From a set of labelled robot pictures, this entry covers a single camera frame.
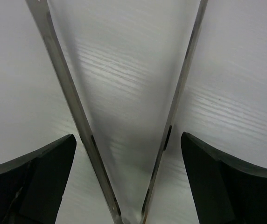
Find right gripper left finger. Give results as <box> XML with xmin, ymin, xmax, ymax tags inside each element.
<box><xmin>0</xmin><ymin>134</ymin><xmax>77</xmax><ymax>224</ymax></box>

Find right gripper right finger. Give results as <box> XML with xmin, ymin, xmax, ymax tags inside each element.
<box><xmin>181</xmin><ymin>132</ymin><xmax>267</xmax><ymax>224</ymax></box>

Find metal tongs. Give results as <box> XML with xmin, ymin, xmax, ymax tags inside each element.
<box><xmin>26</xmin><ymin>0</ymin><xmax>208</xmax><ymax>224</ymax></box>

